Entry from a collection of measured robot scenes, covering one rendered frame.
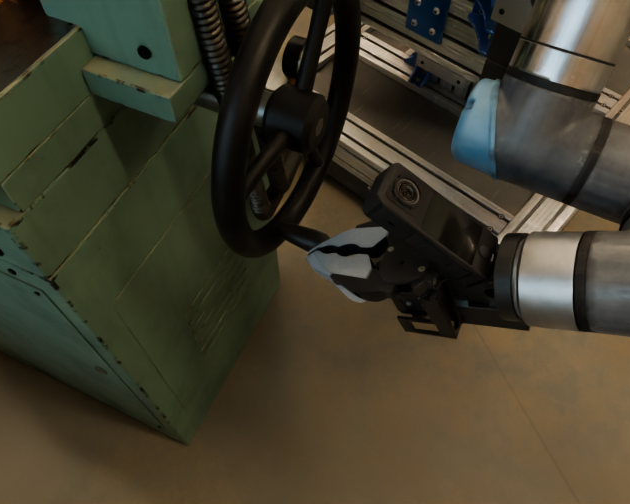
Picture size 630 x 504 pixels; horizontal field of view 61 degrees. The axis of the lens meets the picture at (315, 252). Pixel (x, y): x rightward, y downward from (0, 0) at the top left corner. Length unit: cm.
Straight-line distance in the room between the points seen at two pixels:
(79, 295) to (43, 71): 25
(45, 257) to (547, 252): 45
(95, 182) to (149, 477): 78
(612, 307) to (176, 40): 38
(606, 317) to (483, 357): 93
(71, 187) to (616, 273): 48
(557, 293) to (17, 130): 44
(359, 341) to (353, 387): 11
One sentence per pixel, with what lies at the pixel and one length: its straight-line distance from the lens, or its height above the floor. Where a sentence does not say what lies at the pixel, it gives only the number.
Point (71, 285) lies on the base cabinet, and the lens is 64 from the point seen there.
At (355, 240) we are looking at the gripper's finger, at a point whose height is 76.
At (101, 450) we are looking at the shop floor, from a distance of 130.
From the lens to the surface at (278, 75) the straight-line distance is 90.
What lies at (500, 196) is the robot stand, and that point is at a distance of 132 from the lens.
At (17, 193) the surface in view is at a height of 82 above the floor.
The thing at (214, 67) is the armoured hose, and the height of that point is 87.
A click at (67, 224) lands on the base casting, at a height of 75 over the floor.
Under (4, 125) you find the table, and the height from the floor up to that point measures 88.
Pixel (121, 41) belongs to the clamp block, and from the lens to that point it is 52.
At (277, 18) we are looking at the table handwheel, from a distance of 43.
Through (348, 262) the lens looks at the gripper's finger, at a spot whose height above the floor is 76.
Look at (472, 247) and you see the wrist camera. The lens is 44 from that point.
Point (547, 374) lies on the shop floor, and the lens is 137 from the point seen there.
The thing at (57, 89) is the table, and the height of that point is 87.
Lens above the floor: 119
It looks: 57 degrees down
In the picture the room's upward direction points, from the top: straight up
